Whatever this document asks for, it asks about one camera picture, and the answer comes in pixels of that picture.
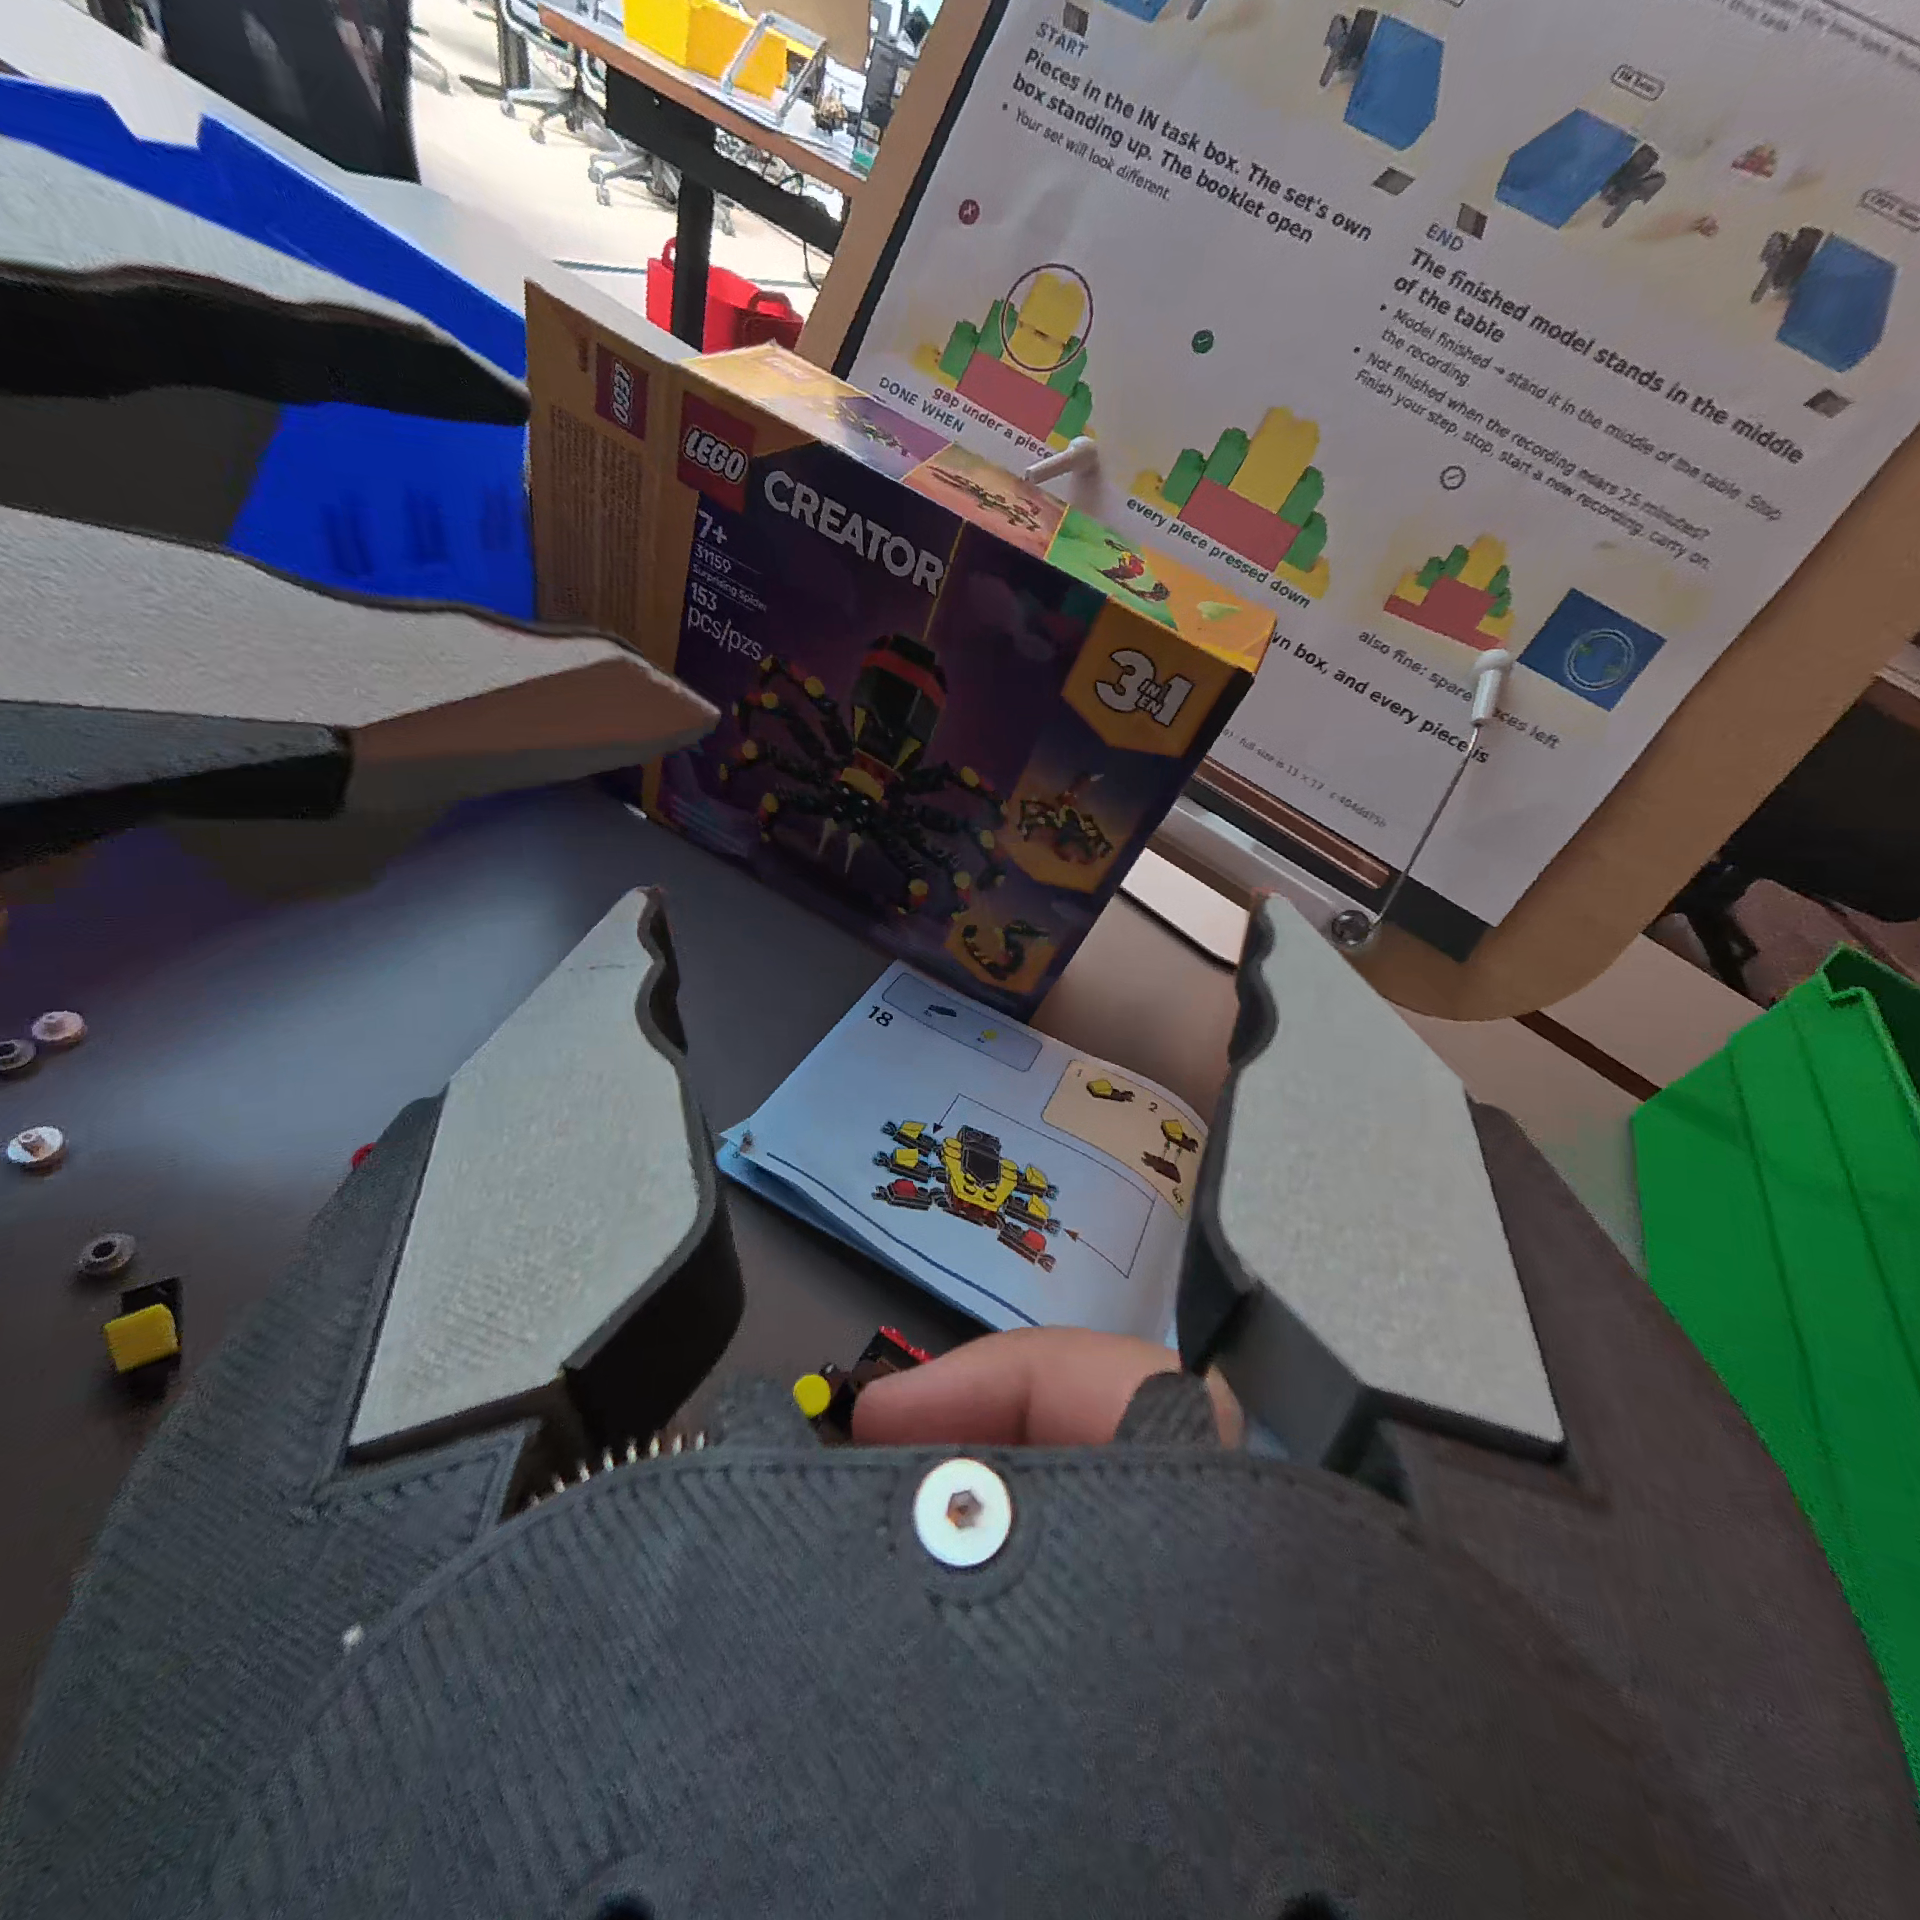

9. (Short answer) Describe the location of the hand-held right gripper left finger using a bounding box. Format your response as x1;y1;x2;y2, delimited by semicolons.
346;886;747;1479

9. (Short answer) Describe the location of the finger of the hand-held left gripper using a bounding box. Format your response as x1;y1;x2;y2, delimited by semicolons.
0;136;534;431
0;504;724;873

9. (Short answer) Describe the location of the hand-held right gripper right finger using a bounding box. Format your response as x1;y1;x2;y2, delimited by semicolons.
1174;894;1568;1503

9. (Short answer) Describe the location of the partly built lego spider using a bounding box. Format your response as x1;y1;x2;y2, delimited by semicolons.
791;1323;934;1443

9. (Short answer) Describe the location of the yellow and black lego piece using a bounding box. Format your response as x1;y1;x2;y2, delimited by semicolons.
102;1279;186;1396

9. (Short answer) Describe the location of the lego set box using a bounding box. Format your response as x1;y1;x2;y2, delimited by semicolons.
522;276;1279;1023

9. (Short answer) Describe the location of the person's right hand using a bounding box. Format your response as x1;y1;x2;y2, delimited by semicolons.
852;1328;1247;1450

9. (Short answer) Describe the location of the blue plastic bin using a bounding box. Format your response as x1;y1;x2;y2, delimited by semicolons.
0;75;539;620

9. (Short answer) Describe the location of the black office chair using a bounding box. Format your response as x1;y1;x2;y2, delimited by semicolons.
158;0;416;184

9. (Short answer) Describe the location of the pale wooden stand base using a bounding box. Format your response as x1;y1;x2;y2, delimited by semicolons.
1118;796;1382;969

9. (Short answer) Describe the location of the blue instruction booklet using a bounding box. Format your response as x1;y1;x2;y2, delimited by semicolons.
717;961;1214;1345

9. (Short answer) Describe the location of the green plastic bin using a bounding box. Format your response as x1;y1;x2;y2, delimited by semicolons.
1630;942;1920;1794

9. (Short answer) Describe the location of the instruction poster on board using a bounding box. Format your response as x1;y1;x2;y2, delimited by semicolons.
796;0;1920;1024

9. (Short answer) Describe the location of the background wooden desk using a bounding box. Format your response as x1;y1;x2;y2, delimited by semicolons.
539;0;902;354

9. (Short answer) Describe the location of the red plastic crate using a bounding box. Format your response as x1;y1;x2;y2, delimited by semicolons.
645;241;804;354

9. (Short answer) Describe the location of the yellow plastic bin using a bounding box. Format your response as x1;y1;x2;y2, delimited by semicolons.
622;0;792;106

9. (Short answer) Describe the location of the printed instruction sheet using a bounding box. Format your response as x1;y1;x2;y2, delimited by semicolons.
844;0;1920;928

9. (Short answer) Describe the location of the metal wire clip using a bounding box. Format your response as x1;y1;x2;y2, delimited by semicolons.
1332;719;1491;954

